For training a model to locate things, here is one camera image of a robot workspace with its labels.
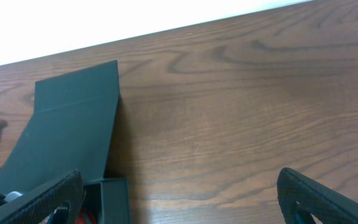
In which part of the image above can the red Pringles can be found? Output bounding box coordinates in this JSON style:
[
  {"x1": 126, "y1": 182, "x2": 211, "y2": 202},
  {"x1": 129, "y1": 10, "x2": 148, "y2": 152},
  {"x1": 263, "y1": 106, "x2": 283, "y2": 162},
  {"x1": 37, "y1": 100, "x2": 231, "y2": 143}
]
[{"x1": 75, "y1": 208, "x2": 97, "y2": 224}]

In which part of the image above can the dark green open box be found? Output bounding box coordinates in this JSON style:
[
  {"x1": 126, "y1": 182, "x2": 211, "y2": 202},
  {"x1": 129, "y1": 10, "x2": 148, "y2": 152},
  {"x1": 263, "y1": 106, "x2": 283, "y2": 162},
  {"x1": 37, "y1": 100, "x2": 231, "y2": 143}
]
[{"x1": 0, "y1": 61, "x2": 131, "y2": 223}]

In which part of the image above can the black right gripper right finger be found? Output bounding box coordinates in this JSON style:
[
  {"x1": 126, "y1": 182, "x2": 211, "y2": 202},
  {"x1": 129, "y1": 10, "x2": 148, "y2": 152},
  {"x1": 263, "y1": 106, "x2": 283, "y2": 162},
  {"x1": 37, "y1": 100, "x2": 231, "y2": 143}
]
[{"x1": 277, "y1": 167, "x2": 358, "y2": 224}]

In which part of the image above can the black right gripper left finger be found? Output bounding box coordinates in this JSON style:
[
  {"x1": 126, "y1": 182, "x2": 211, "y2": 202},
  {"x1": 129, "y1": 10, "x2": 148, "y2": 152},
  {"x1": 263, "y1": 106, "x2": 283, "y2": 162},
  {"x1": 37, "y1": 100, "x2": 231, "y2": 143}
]
[{"x1": 0, "y1": 170, "x2": 84, "y2": 223}]

